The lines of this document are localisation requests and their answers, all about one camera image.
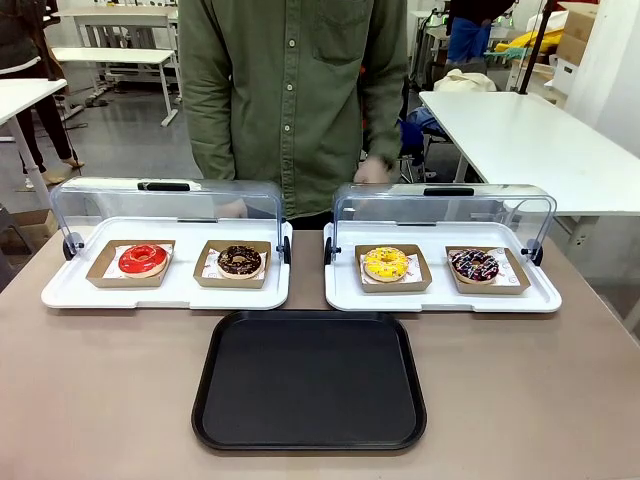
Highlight person right hand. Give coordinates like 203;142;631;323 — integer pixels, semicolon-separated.
218;198;249;220

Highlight person left hand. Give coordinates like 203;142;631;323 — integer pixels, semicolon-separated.
352;154;398;186

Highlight person left forearm green sleeve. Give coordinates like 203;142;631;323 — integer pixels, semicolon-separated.
357;0;410;169

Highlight person right forearm green sleeve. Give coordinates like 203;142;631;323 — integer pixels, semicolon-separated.
177;0;239;182

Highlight chocolate donut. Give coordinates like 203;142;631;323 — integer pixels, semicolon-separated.
216;244;264;281

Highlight brown cardboard donut box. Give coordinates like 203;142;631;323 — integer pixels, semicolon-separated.
84;238;177;290
444;244;533;296
353;243;434;295
192;239;273;291

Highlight yellow glazed sprinkle donut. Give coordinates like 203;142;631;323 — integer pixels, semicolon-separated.
362;245;412;283

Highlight white display tray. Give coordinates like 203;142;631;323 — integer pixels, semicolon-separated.
322;219;564;315
40;218;294;312

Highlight red glazed donut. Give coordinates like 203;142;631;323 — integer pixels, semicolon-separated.
117;242;169;280

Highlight chocolate donut colourful sprinkles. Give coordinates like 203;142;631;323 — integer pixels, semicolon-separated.
449;246;501;286

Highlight black plastic serving tray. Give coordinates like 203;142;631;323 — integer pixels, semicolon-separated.
190;309;429;454

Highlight white printed paper liner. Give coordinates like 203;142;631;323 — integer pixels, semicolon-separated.
452;246;522;287
102;242;176;279
360;251;420;288
202;246;269;281

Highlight clear display lid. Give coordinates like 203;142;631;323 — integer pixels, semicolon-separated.
49;175;293;265
323;181;558;268

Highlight person torso green shirt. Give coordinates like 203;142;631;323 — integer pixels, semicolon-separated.
222;0;376;222

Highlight beige tote bag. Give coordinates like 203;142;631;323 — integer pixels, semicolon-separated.
432;67;499;93

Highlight large white table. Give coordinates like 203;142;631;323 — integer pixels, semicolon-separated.
418;89;640;218

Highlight background person blue jeans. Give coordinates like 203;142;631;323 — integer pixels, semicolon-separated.
445;0;516;64

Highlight green object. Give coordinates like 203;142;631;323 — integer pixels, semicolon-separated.
481;41;527;64

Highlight white desk with metal legs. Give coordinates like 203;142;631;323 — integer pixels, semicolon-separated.
51;46;180;128

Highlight cardboard box on floor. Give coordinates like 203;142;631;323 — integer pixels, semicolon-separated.
0;208;60;254

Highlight black stand pole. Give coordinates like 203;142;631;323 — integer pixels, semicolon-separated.
517;0;557;95

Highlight background person dark clothes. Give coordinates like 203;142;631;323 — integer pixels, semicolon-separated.
0;0;87;185

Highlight yellow cloth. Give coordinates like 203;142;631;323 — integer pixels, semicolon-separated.
508;27;567;57

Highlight white storage box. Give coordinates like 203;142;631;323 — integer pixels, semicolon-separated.
551;55;582;95

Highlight white desk with shelf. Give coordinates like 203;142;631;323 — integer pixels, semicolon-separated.
52;4;180;48

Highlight white table with round leg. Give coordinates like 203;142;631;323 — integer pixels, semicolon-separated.
0;77;69;211

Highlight stacked brown cardboard boxes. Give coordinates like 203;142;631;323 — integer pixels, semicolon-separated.
556;1;600;66

